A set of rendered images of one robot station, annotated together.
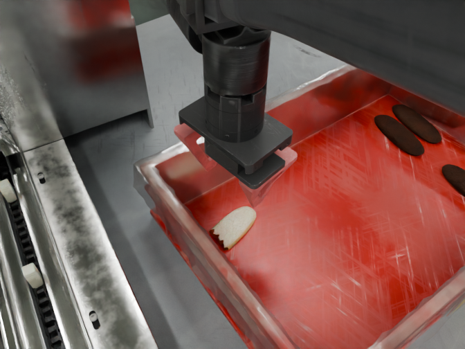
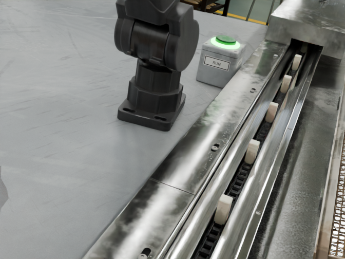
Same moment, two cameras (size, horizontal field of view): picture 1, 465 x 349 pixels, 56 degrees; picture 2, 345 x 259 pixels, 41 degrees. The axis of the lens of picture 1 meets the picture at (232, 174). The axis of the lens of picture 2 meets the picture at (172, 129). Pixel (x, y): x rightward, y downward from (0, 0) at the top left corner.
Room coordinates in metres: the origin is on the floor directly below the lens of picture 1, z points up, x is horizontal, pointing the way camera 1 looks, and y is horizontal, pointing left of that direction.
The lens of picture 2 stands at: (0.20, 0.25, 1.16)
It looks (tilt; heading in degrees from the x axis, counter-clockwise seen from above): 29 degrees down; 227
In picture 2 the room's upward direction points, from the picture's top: 10 degrees clockwise
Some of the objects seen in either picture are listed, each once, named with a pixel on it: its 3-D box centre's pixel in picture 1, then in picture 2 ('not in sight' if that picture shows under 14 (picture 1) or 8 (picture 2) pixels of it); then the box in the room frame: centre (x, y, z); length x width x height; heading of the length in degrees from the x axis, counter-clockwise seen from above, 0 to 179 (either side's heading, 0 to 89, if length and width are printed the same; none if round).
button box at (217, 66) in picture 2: not in sight; (220, 70); (-0.43, -0.31, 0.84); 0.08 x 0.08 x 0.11; 30
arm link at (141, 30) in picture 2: not in sight; (159, 45); (-0.22, -0.24, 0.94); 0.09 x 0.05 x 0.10; 25
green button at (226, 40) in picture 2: not in sight; (225, 42); (-0.43, -0.31, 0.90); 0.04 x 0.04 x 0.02
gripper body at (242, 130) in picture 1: (234, 107); not in sight; (0.32, 0.00, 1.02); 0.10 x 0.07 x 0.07; 45
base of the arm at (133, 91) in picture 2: not in sight; (155, 87); (-0.24, -0.26, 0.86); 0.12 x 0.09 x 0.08; 37
